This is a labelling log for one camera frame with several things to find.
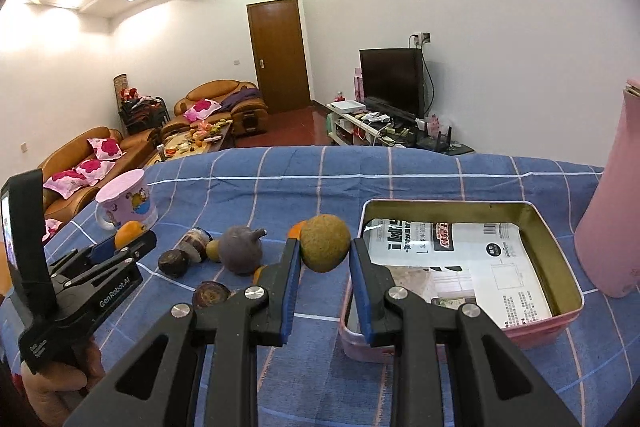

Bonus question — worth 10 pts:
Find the round green-brown fruit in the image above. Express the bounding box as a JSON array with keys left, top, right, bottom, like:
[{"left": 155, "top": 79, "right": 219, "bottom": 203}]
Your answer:
[{"left": 299, "top": 215, "right": 352, "bottom": 273}]

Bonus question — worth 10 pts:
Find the brown leather armchair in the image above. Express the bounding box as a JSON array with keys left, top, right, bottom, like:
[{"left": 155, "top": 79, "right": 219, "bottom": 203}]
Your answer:
[{"left": 160, "top": 79, "right": 269, "bottom": 138}]

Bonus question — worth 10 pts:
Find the pink electric kettle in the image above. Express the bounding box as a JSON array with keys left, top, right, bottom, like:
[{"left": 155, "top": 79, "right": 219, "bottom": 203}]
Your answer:
[{"left": 574, "top": 79, "right": 640, "bottom": 298}]

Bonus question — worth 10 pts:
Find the blue plaid tablecloth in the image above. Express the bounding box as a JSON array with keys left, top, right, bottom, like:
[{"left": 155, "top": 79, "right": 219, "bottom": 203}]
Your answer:
[{"left": 0, "top": 145, "right": 632, "bottom": 427}]

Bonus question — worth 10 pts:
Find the cluttered coffee table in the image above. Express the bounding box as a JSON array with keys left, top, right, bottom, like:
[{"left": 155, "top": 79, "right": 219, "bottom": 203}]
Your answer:
[{"left": 145, "top": 118, "right": 234, "bottom": 167}]

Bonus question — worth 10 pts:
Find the black side shelf rack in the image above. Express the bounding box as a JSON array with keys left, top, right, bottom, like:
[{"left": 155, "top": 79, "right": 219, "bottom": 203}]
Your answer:
[{"left": 118, "top": 98, "right": 169, "bottom": 135}]

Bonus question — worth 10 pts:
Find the small orange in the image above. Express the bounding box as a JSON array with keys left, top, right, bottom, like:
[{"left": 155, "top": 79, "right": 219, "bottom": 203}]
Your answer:
[{"left": 252, "top": 265, "right": 267, "bottom": 285}]

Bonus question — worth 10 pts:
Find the dark mangosteen fruit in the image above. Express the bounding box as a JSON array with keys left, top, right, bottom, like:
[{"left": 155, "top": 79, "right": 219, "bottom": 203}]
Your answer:
[{"left": 157, "top": 249, "right": 190, "bottom": 279}]

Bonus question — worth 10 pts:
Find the white tv stand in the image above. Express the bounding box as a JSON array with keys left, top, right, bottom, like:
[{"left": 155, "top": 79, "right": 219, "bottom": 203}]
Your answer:
[{"left": 326, "top": 100, "right": 418, "bottom": 147}]

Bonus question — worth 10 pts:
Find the pink cartoon mug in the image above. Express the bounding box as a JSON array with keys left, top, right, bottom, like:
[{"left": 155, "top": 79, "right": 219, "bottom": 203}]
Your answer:
[{"left": 94, "top": 169, "right": 158, "bottom": 231}]

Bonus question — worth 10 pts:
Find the person's left hand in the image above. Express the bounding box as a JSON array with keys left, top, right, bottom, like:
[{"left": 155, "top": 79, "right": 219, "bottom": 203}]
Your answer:
[{"left": 21, "top": 337, "right": 105, "bottom": 426}]

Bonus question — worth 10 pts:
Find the purple fig-shaped fruit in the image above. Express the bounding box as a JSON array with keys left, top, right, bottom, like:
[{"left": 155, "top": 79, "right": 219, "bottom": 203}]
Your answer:
[{"left": 218, "top": 225, "right": 267, "bottom": 275}]

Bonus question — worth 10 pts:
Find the black flat television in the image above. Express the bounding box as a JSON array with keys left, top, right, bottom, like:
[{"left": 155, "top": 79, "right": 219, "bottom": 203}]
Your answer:
[{"left": 359, "top": 48, "right": 426, "bottom": 117}]

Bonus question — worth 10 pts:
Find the brown wooden door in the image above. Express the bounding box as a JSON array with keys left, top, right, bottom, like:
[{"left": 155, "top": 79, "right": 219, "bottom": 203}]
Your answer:
[{"left": 246, "top": 0, "right": 311, "bottom": 114}]

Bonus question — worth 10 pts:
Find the small green kiwi fruit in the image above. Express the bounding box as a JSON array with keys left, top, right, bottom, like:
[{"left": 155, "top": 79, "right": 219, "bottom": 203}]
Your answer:
[{"left": 205, "top": 239, "right": 220, "bottom": 263}]

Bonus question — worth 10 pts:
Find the printed paper in tin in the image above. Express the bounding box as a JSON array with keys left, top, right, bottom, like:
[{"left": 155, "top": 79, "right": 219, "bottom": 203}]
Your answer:
[{"left": 363, "top": 219, "right": 552, "bottom": 329}]

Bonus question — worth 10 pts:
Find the dark halved fruit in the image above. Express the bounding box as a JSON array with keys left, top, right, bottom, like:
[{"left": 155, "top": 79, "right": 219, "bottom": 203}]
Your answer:
[{"left": 192, "top": 281, "right": 232, "bottom": 310}]

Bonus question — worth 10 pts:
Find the pink metal tin box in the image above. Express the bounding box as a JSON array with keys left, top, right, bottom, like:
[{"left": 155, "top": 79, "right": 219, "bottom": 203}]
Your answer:
[{"left": 359, "top": 199, "right": 585, "bottom": 349}]

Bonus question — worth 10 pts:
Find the brown leather sofa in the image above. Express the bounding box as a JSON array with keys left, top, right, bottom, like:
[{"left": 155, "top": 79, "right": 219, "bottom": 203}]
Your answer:
[{"left": 38, "top": 126, "right": 162, "bottom": 226}]

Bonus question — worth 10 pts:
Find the small orange mandarin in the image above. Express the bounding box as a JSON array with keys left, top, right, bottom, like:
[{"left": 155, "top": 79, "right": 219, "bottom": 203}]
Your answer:
[{"left": 114, "top": 220, "right": 145, "bottom": 251}]

